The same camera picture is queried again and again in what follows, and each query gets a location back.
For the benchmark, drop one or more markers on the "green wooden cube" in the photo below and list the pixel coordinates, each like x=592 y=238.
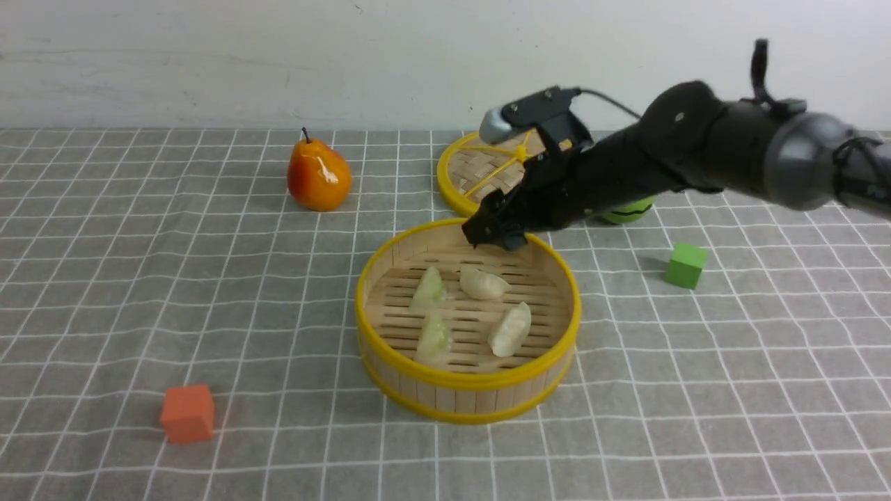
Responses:
x=686 y=265

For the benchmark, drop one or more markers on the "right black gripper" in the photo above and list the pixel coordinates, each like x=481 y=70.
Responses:
x=558 y=190

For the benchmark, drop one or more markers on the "orange wooden cube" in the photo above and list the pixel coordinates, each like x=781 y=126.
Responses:
x=187 y=414

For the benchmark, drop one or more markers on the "white dumpling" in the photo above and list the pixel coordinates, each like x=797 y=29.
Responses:
x=481 y=285
x=508 y=335

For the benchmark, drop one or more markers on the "grey checked tablecloth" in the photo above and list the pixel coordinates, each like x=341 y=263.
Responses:
x=137 y=260

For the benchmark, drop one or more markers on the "woven bamboo steamer lid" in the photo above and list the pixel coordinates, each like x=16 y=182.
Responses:
x=469 y=169

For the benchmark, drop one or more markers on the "bamboo steamer tray yellow rim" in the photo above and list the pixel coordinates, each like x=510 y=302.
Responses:
x=476 y=387

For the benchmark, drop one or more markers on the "green toy watermelon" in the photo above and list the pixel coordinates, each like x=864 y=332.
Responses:
x=628 y=213

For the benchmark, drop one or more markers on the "green dumpling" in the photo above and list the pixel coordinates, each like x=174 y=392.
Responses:
x=435 y=341
x=431 y=291

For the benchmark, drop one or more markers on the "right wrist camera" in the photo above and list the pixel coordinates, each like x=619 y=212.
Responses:
x=547 y=111

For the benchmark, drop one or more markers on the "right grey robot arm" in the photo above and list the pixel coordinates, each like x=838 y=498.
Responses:
x=687 y=139

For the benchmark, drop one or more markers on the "orange toy pear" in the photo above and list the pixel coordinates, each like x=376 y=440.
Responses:
x=318 y=177

